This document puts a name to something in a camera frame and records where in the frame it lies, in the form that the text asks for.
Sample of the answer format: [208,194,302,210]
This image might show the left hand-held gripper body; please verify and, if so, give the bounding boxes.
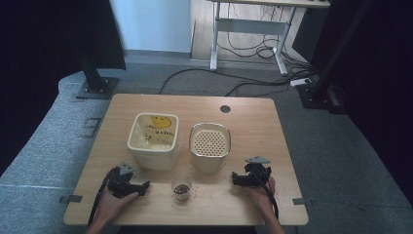
[106,161,144,199]

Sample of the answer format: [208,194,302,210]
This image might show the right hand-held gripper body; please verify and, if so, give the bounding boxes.
[244,155,273,188]

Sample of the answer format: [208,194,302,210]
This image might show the person's left hand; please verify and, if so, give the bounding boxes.
[96,186,139,222]

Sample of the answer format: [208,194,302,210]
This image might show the person's right hand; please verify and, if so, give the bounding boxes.
[246,175,278,213]

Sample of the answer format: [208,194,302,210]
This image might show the cream plastic trash bin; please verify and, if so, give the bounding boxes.
[127,112,180,172]

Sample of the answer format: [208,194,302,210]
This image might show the clear glass cup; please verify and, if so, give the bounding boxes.
[170,174,194,203]

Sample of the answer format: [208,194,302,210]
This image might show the cream container with steel rim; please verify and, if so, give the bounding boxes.
[188,122,233,176]

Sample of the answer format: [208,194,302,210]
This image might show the brown tea dregs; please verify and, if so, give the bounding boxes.
[173,183,191,196]

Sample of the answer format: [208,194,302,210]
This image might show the cream perforated strainer insert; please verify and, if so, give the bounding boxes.
[191,129,228,157]

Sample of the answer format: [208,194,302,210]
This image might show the grey tape strip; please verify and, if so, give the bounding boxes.
[58,194,84,205]
[291,197,314,207]

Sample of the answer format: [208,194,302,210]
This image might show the clear printed bin bag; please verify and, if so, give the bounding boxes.
[131,114,178,151]

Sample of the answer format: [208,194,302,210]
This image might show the grey floor tape marking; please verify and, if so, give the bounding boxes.
[77,116,102,139]

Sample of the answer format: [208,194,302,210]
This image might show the white power strip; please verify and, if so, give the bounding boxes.
[289,77,313,88]

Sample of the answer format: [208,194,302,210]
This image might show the black curtain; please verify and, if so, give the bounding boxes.
[0,0,128,178]
[291,0,413,209]

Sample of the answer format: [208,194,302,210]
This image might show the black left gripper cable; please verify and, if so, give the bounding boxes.
[88,168,115,226]

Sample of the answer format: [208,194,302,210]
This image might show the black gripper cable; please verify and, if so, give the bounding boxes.
[255,171,280,220]
[88,168,115,226]

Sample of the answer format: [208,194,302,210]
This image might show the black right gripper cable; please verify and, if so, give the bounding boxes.
[255,171,280,220]

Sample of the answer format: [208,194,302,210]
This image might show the black stand with base plate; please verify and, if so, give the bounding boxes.
[295,0,374,115]
[74,48,121,100]

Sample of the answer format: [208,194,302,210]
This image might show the long black floor cable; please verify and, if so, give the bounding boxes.
[158,66,295,98]

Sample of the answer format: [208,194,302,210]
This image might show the bundle of black cables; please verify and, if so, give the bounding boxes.
[216,2,313,71]

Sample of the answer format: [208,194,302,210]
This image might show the white desk frame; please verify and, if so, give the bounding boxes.
[207,0,331,78]

